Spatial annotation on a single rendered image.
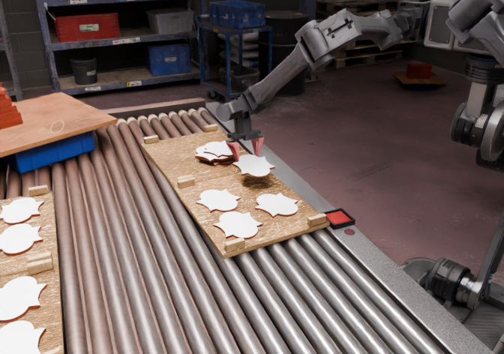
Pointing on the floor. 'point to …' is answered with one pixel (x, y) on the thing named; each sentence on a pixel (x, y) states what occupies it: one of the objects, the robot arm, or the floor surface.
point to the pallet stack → (355, 50)
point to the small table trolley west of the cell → (214, 85)
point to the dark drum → (282, 46)
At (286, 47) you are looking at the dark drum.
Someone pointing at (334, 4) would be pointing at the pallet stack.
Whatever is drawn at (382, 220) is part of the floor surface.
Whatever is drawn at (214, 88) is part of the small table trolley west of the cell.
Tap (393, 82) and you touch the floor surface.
